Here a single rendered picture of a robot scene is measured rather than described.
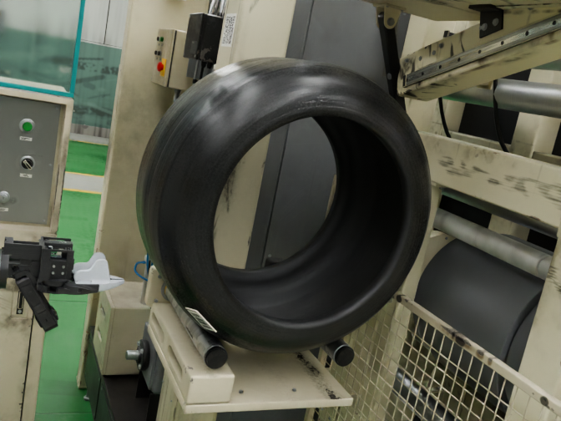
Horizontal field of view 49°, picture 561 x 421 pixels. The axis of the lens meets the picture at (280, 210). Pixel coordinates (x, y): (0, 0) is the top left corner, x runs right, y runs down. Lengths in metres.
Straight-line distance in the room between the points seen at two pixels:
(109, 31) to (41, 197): 8.51
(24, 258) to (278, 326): 0.47
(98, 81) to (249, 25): 8.80
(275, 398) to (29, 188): 0.92
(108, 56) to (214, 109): 9.14
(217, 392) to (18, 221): 0.86
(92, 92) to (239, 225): 8.77
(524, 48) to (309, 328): 0.66
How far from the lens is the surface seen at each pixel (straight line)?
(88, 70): 10.18
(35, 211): 1.84
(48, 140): 1.80
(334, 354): 1.31
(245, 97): 1.07
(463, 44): 1.39
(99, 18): 10.25
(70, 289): 1.14
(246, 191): 1.49
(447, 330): 1.33
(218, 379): 1.21
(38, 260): 1.14
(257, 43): 1.45
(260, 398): 1.29
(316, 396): 1.34
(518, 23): 1.29
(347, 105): 1.12
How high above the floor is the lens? 1.42
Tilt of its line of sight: 12 degrees down
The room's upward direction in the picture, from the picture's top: 11 degrees clockwise
